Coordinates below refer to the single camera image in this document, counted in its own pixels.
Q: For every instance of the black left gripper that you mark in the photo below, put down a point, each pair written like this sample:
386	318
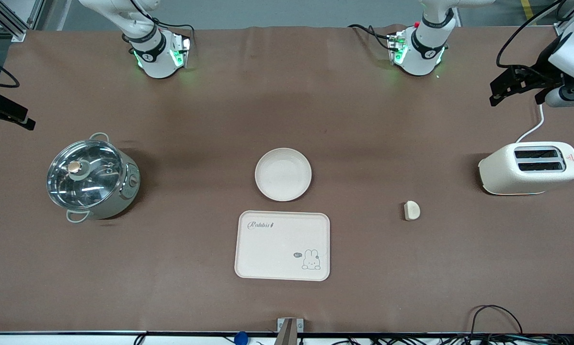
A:
542	70

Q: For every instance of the white steamed bun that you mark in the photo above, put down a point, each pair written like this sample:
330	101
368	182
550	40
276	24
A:
412	211

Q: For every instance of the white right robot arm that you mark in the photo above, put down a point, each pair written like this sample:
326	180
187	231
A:
155	52

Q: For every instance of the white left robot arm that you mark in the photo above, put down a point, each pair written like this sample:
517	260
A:
423	48

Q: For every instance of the round white plate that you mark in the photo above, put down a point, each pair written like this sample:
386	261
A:
283	174

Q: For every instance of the cream rabbit print tray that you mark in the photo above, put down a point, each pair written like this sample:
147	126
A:
280	247

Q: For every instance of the cream two-slot toaster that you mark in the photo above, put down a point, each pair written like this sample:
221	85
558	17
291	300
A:
502	175

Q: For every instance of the glass pot lid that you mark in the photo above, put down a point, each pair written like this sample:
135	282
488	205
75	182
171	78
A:
86	177

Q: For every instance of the pale green electric pot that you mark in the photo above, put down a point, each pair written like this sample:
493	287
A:
131	184

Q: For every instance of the brown table cover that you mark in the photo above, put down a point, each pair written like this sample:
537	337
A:
363	143

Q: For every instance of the blue round knob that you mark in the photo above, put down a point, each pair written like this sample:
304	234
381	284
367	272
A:
240	338

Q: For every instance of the aluminium frame profile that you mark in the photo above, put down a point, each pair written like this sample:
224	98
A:
9	21

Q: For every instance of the grey metal camera bracket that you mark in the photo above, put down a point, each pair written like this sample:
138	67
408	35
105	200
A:
289	330

